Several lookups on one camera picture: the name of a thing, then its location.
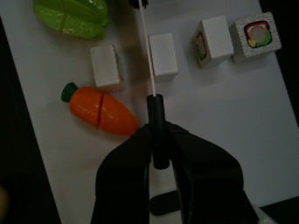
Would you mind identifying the green toy leaf vegetable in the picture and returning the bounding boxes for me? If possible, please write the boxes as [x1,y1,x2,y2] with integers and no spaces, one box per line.
[32,0,111,41]

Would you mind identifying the speckled sushi roll toy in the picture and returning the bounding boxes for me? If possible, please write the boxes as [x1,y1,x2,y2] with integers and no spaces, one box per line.
[233,11,283,64]

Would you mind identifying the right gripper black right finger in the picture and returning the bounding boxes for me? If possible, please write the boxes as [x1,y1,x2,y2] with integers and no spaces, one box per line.
[166,122,261,224]

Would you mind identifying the white cleaver with black handle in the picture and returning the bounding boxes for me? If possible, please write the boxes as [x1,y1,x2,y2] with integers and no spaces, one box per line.
[130,0,173,171]

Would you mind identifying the white sushi block toy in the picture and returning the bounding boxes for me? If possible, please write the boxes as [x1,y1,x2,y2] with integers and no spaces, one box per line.
[149,32,181,79]
[191,15,237,70]
[90,44,127,93]

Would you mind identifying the orange toy carrot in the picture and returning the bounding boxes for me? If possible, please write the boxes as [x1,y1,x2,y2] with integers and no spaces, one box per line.
[61,81,142,137]

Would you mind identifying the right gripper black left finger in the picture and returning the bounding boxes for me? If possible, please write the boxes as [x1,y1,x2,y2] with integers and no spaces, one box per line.
[90,124,154,224]

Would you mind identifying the white cutting board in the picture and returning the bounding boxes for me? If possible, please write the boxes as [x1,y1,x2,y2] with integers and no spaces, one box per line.
[0,0,299,224]

